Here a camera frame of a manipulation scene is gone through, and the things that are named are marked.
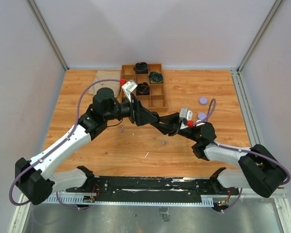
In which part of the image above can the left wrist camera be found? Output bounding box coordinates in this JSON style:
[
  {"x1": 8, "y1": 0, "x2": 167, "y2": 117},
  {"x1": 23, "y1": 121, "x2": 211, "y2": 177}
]
[{"x1": 122, "y1": 80, "x2": 138, "y2": 102}]

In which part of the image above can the wooden compartment tray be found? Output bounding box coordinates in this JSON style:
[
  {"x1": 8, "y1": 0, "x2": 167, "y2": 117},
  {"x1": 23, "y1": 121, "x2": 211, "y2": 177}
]
[{"x1": 121, "y1": 63, "x2": 167, "y2": 113}]

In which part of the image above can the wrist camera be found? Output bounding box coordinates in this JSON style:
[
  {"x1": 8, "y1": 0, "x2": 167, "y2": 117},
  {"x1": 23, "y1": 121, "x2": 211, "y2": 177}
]
[
  {"x1": 122, "y1": 80, "x2": 138, "y2": 102},
  {"x1": 179, "y1": 108, "x2": 193, "y2": 125}
]

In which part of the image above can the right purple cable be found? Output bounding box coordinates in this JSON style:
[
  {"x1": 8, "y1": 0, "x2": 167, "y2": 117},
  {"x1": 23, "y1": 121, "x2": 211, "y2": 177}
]
[{"x1": 187, "y1": 98, "x2": 291, "y2": 186}]

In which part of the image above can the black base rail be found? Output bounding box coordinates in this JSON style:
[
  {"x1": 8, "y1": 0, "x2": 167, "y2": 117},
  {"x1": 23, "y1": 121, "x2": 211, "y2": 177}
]
[{"x1": 87, "y1": 175, "x2": 224, "y2": 204}]

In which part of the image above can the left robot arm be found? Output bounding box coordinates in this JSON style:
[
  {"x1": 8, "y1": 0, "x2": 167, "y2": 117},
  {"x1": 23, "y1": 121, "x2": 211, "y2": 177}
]
[{"x1": 13, "y1": 88, "x2": 158, "y2": 205}]

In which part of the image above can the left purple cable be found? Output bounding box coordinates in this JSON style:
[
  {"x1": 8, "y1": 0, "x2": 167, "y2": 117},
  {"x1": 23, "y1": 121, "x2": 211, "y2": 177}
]
[{"x1": 9, "y1": 78, "x2": 126, "y2": 206}]

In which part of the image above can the purple earbud case far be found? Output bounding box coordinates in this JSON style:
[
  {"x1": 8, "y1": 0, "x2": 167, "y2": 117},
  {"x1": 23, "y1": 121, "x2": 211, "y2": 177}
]
[{"x1": 199, "y1": 97, "x2": 208, "y2": 105}]

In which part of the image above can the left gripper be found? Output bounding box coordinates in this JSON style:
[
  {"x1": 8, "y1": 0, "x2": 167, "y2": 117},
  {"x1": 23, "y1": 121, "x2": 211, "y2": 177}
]
[{"x1": 104, "y1": 93, "x2": 158, "y2": 126}]

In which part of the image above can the purple earbud case near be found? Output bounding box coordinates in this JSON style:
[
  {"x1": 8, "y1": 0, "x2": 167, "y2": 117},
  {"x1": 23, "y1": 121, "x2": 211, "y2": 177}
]
[{"x1": 197, "y1": 112, "x2": 207, "y2": 120}]

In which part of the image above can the blue yellow rolled tie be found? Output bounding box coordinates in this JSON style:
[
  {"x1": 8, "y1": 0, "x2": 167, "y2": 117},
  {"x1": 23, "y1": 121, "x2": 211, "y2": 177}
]
[{"x1": 148, "y1": 71, "x2": 163, "y2": 84}]

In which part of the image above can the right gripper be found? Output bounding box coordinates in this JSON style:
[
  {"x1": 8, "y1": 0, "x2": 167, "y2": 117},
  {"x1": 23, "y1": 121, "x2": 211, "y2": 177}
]
[{"x1": 151, "y1": 112, "x2": 200, "y2": 142}]

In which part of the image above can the black rolled tie top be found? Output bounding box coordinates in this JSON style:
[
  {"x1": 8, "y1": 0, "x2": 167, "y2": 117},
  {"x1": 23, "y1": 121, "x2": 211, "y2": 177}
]
[{"x1": 133, "y1": 62, "x2": 148, "y2": 74}]

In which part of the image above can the purple earbud case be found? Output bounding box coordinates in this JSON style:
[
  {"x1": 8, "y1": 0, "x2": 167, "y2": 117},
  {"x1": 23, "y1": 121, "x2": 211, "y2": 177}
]
[
  {"x1": 197, "y1": 112, "x2": 207, "y2": 120},
  {"x1": 199, "y1": 97, "x2": 208, "y2": 105}
]

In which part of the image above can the beige folded cloth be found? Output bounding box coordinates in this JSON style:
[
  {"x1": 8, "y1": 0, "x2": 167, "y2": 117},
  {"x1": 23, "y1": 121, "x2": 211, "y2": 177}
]
[{"x1": 88, "y1": 70, "x2": 121, "y2": 98}]

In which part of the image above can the black earbud case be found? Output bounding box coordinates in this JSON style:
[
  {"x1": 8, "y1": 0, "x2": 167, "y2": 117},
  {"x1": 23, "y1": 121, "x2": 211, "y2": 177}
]
[{"x1": 151, "y1": 112, "x2": 161, "y2": 122}]

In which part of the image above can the black orange rolled tie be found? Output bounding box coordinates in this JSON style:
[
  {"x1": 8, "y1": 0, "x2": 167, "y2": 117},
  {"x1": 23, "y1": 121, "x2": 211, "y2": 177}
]
[{"x1": 136, "y1": 82, "x2": 150, "y2": 96}]

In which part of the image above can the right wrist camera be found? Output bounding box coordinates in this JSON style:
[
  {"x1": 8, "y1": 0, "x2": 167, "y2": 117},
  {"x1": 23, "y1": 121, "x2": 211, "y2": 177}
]
[{"x1": 179, "y1": 108, "x2": 193, "y2": 125}]

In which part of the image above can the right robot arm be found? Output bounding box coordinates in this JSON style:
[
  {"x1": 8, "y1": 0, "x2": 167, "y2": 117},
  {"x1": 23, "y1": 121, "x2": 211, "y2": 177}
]
[{"x1": 151, "y1": 112, "x2": 291, "y2": 198}]

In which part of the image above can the purple cable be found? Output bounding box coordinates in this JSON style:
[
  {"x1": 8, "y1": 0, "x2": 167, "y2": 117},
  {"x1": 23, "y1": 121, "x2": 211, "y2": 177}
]
[
  {"x1": 9, "y1": 78, "x2": 126, "y2": 206},
  {"x1": 187, "y1": 98, "x2": 291, "y2": 186}
]

